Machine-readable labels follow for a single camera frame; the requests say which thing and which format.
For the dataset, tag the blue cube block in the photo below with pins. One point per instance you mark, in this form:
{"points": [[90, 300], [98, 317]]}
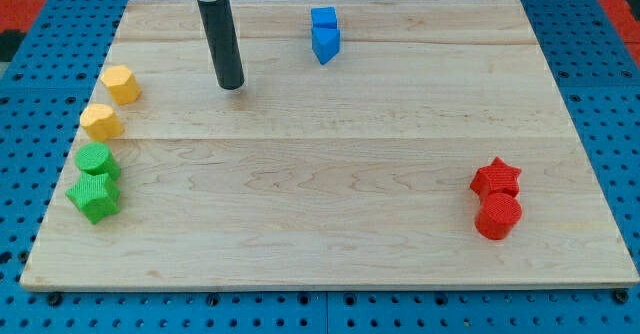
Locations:
{"points": [[324, 17]]}

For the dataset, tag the wooden board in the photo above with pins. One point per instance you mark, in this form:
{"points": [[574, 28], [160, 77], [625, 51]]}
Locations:
{"points": [[348, 176]]}

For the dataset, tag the blue triangle block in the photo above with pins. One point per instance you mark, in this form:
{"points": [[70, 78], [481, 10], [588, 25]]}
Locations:
{"points": [[325, 43]]}

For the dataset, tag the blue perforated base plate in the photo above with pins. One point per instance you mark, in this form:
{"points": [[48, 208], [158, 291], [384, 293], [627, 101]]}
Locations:
{"points": [[49, 82]]}

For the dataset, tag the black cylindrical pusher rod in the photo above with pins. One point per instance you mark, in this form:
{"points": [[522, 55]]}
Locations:
{"points": [[218, 24]]}

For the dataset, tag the green star block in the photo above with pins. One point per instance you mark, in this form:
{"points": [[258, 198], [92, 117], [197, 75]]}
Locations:
{"points": [[95, 196]]}

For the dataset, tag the yellow hexagon block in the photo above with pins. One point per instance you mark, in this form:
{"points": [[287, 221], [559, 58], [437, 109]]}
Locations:
{"points": [[121, 84]]}

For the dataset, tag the yellow heart block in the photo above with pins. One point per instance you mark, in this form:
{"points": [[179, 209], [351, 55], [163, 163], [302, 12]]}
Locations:
{"points": [[100, 122]]}

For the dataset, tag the green cylinder block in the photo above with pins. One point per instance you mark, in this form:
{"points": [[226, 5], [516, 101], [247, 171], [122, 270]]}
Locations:
{"points": [[96, 158]]}

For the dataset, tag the red star block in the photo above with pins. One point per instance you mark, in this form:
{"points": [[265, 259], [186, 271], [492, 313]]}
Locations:
{"points": [[497, 177]]}

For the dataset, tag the red cylinder block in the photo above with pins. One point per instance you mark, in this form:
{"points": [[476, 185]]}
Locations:
{"points": [[498, 214]]}

